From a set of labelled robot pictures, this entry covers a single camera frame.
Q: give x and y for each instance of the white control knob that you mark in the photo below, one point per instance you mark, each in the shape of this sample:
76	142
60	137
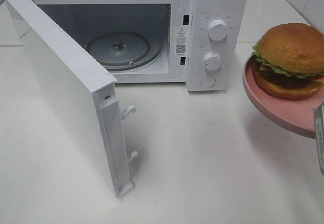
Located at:
217	29
212	61

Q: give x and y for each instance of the pink round plate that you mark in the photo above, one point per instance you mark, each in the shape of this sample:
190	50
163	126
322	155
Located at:
296	116

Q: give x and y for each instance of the white warning label sticker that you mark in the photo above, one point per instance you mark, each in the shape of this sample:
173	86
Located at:
181	39

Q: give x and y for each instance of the burger with lettuce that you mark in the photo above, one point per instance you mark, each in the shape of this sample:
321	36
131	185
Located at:
288	61

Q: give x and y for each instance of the white microwave oven body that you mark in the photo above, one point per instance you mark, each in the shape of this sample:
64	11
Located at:
85	20

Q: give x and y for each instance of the round white door button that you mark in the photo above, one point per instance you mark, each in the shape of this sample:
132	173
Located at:
208	81

